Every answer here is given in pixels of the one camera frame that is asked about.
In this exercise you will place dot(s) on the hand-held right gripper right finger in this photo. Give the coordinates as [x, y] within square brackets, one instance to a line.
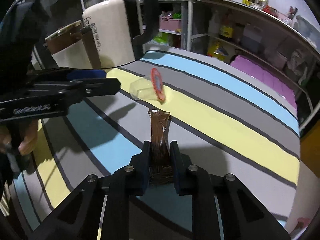
[175, 160]

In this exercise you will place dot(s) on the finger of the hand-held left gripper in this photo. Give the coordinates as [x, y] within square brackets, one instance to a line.
[105, 86]
[85, 73]

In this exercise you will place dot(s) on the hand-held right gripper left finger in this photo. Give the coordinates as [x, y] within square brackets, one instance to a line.
[146, 160]

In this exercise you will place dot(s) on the brown wrapper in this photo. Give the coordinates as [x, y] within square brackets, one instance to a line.
[158, 140]

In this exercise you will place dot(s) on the clear jelly cup red lid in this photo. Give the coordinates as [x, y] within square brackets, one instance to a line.
[142, 87]

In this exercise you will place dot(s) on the person's left hand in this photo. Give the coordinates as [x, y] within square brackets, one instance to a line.
[29, 140]

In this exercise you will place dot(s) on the white jug brown lid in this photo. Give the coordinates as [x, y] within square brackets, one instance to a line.
[65, 55]

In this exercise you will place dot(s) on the cream insulated jug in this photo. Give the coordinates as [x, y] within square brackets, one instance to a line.
[112, 35]

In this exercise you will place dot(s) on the striped tablecloth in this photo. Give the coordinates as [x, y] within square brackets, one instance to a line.
[225, 130]

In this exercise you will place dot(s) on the green packet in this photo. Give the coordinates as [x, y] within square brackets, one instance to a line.
[162, 39]

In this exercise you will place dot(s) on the pink plastic basket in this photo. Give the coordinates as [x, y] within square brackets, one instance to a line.
[170, 23]

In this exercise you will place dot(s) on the yellow bag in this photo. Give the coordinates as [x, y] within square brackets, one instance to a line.
[218, 51]

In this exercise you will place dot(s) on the pink lid storage box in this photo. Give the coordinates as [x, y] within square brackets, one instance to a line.
[262, 75]

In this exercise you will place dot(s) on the clear plastic bottle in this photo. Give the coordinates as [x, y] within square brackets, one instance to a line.
[214, 25]

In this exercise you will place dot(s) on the dark bottle yellow label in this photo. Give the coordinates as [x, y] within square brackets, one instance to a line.
[226, 30]

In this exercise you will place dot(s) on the yellow wooden door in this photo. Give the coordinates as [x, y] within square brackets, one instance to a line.
[310, 162]

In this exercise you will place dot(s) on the white metal shelf unit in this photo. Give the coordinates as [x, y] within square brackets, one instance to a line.
[237, 8]

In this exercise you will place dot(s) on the crumpled plastic bags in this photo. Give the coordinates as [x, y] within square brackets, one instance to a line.
[298, 67]

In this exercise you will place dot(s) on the clear container white lid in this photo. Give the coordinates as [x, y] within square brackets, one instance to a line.
[306, 28]

